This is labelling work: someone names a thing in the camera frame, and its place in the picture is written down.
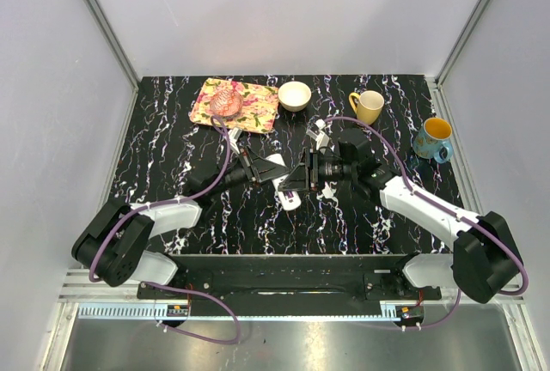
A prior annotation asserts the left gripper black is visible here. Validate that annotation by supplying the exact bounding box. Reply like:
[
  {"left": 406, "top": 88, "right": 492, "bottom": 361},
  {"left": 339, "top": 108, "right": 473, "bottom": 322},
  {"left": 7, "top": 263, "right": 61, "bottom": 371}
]
[{"left": 208, "top": 146, "right": 290, "bottom": 198}]

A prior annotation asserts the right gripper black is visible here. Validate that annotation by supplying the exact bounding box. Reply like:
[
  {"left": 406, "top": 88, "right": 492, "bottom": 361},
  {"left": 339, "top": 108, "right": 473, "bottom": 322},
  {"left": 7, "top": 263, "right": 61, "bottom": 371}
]
[{"left": 278, "top": 147, "right": 357, "bottom": 194}]

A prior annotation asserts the white remote control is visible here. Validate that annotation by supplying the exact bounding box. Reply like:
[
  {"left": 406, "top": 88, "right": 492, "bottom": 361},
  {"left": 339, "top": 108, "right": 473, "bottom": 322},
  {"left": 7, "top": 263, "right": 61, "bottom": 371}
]
[{"left": 266, "top": 154, "right": 302, "bottom": 211}]

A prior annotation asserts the white battery cover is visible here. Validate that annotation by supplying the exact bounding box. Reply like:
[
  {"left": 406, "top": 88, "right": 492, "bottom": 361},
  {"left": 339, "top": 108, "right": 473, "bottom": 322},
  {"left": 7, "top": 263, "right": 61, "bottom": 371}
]
[{"left": 321, "top": 183, "right": 335, "bottom": 199}]

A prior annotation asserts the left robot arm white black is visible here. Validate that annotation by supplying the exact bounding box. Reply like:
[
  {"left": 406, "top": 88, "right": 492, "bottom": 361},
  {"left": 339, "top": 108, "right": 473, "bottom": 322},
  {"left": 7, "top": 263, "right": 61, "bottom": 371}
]
[{"left": 71, "top": 148, "right": 288, "bottom": 299}]

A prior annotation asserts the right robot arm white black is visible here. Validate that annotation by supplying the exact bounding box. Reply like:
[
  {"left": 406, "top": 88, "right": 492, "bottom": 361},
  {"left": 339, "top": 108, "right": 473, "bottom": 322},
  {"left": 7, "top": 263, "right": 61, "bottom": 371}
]
[{"left": 278, "top": 128, "right": 522, "bottom": 303}]

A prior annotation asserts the floral rectangular tray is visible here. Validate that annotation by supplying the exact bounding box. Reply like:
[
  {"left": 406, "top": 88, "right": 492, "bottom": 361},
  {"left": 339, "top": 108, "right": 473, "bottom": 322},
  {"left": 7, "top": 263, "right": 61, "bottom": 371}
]
[{"left": 189, "top": 77, "right": 278, "bottom": 134}]

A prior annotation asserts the red patterned bowl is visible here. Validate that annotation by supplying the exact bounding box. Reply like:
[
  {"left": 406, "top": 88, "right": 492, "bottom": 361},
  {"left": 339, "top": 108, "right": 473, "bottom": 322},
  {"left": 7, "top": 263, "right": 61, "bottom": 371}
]
[{"left": 210, "top": 89, "right": 243, "bottom": 119}]

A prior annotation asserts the cream ceramic bowl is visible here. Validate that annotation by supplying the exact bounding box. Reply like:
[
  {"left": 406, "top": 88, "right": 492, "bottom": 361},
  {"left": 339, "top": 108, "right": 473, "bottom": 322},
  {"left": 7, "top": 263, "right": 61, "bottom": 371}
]
[{"left": 278, "top": 81, "right": 312, "bottom": 113}]

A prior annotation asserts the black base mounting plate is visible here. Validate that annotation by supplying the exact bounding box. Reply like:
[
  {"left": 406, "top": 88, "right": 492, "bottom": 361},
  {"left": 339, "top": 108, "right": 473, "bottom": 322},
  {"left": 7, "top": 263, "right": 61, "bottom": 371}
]
[{"left": 136, "top": 252, "right": 443, "bottom": 317}]

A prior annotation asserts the blue mug yellow inside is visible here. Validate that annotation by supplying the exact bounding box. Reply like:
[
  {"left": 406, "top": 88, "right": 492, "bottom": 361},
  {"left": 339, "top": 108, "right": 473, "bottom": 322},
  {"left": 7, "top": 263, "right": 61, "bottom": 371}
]
[{"left": 412, "top": 118, "right": 454, "bottom": 164}]

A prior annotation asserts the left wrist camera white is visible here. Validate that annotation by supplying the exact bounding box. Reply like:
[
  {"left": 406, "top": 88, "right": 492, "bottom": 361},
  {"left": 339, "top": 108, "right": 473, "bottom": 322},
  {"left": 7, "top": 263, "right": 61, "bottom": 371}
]
[{"left": 229, "top": 127, "right": 242, "bottom": 155}]

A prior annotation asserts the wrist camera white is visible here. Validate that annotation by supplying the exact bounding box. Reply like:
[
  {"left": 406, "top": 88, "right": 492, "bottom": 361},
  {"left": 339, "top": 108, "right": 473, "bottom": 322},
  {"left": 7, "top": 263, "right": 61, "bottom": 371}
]
[
  {"left": 229, "top": 127, "right": 242, "bottom": 155},
  {"left": 306, "top": 119, "right": 329, "bottom": 150}
]

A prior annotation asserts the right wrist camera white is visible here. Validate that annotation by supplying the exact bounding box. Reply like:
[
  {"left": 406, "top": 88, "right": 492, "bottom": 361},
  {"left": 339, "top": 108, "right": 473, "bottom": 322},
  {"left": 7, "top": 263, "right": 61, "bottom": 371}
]
[{"left": 306, "top": 119, "right": 329, "bottom": 150}]

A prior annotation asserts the right aluminium frame post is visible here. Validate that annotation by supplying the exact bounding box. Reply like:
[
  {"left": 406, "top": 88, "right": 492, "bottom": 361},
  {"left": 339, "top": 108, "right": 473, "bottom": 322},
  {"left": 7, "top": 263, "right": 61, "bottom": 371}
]
[{"left": 436, "top": 0, "right": 516, "bottom": 87}]

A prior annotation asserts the aluminium frame post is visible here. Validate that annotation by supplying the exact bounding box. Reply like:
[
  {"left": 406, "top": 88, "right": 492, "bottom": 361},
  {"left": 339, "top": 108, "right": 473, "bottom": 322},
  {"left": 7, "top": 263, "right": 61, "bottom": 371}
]
[
  {"left": 62, "top": 0, "right": 141, "bottom": 88},
  {"left": 436, "top": 0, "right": 516, "bottom": 87}
]

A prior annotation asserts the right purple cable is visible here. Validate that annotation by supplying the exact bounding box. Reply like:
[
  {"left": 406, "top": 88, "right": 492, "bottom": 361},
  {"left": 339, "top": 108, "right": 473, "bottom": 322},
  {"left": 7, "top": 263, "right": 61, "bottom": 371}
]
[{"left": 324, "top": 116, "right": 530, "bottom": 330}]

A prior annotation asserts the left aluminium frame post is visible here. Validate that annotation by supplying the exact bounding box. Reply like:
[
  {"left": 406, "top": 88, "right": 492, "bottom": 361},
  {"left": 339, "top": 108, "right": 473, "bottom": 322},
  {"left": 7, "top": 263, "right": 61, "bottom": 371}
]
[{"left": 62, "top": 0, "right": 141, "bottom": 88}]

